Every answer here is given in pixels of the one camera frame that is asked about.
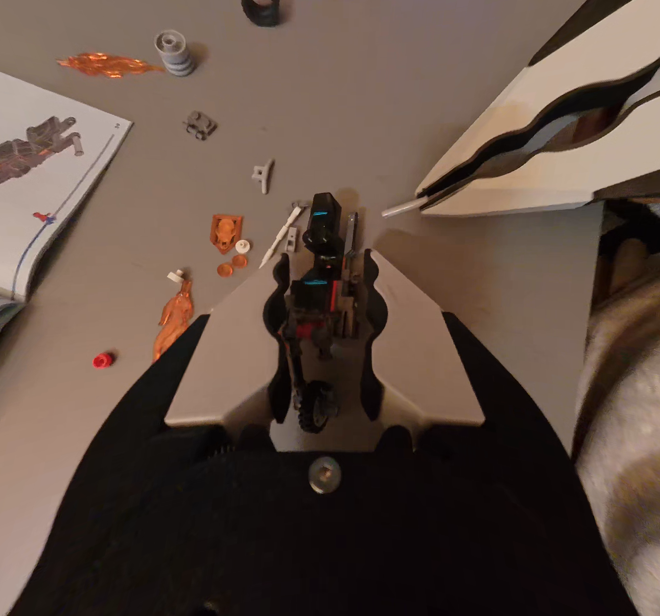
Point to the light grey pin piece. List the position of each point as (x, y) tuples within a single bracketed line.
[(405, 207)]

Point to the grey wheel hub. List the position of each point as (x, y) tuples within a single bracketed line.
[(175, 54)]

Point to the slim orange flame piece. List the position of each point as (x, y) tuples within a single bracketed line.
[(103, 65)]

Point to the small light grey clip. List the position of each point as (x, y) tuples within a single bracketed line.
[(292, 238)]

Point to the large orange flame piece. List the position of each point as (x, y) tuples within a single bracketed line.
[(175, 317)]

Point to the black toy motorcycle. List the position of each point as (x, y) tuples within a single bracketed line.
[(322, 219)]

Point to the light grey bracket piece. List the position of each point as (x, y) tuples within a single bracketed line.
[(265, 175)]

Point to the open instruction booklet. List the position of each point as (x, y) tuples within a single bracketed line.
[(67, 177)]

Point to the dark grey hinge plate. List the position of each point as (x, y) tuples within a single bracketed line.
[(200, 125)]

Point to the white peg piece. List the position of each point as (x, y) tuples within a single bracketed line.
[(175, 275)]

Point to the red round stud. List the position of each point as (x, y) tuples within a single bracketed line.
[(103, 360)]

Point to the white round stud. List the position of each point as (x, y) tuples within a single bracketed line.
[(243, 246)]

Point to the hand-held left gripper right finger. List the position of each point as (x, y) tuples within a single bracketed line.
[(428, 368)]

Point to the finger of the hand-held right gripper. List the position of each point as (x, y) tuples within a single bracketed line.
[(567, 177), (567, 64)]

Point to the orange round tile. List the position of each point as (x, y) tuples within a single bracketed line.
[(240, 261), (225, 270)]

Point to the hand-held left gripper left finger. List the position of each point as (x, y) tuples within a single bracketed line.
[(227, 368)]

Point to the orange skull shield tile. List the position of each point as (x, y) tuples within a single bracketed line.
[(226, 233)]

